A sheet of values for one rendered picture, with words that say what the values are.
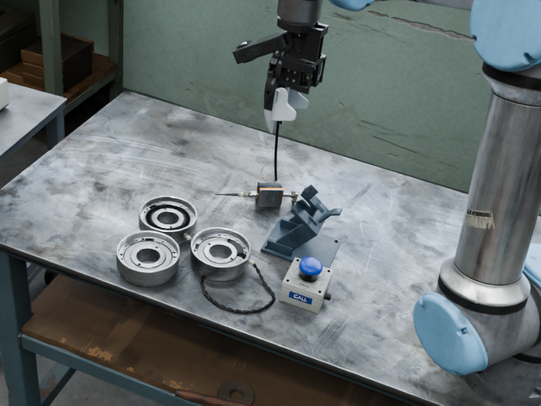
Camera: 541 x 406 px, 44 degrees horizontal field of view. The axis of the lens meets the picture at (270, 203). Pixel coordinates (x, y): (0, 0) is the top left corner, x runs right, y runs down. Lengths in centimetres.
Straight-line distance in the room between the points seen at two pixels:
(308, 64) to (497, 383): 60
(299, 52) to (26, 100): 91
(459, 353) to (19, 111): 130
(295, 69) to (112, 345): 64
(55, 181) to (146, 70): 175
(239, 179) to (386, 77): 139
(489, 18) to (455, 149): 203
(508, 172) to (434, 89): 188
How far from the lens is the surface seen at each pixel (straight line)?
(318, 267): 111
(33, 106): 186
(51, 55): 263
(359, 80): 272
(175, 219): 125
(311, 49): 118
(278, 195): 132
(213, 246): 118
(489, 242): 86
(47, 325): 143
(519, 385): 110
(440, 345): 93
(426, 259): 131
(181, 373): 134
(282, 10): 117
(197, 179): 139
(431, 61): 264
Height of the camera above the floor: 160
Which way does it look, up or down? 36 degrees down
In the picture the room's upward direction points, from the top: 10 degrees clockwise
